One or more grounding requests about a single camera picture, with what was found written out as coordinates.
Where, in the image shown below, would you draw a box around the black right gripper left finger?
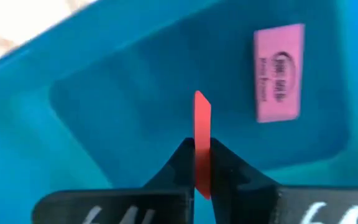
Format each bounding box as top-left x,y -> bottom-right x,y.
32,138 -> 196,224

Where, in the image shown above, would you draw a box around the blue plastic bin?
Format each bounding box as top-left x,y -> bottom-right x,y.
0,0 -> 358,224

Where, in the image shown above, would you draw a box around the pink eraser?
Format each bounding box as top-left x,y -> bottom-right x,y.
253,23 -> 306,124

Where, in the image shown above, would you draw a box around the red eraser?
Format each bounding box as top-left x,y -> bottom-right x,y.
193,90 -> 213,200

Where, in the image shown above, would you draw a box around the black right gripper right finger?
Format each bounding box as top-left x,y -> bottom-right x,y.
210,138 -> 358,224

